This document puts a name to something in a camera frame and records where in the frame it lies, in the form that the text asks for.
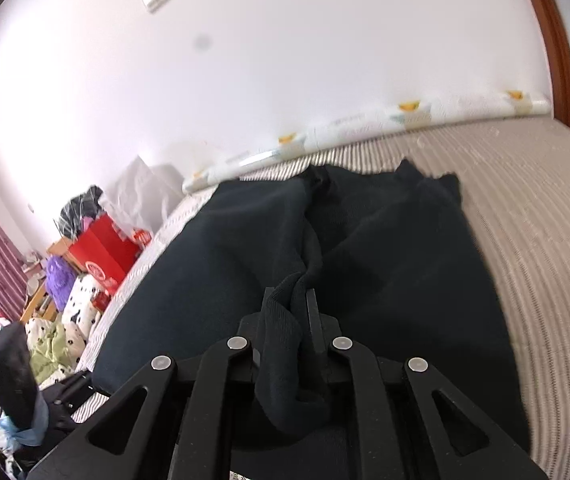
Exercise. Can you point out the red can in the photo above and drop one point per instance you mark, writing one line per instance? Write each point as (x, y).
(101, 300)

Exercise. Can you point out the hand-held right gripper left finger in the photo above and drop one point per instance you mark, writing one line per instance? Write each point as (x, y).
(260, 310)

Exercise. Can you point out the white flower-print quilt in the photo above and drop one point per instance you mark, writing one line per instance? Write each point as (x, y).
(80, 305)

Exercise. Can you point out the red cardboard box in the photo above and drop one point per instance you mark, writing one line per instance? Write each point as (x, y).
(100, 250)

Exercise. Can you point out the wooden furniture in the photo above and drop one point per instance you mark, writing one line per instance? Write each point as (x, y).
(60, 249)

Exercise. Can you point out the grey striped bed cover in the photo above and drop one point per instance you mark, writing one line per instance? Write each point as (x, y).
(540, 220)

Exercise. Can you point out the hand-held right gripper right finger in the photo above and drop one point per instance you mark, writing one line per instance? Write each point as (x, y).
(315, 315)

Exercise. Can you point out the white plastic bag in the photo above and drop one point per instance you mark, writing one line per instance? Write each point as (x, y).
(140, 195)

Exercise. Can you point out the light blue cloth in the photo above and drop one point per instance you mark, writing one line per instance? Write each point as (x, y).
(25, 435)

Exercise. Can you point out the black knit garment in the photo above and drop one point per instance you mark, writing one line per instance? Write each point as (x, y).
(390, 260)

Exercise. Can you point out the brown wooden door frame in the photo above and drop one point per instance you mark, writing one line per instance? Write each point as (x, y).
(555, 35)

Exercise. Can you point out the plastic-wrapped printed roll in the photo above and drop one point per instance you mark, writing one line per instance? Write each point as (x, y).
(345, 127)

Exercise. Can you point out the black checkered bag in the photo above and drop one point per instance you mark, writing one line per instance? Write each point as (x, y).
(77, 210)

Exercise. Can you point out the green cloth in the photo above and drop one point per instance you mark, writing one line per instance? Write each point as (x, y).
(50, 350)

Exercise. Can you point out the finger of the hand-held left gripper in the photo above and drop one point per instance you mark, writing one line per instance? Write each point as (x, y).
(67, 395)

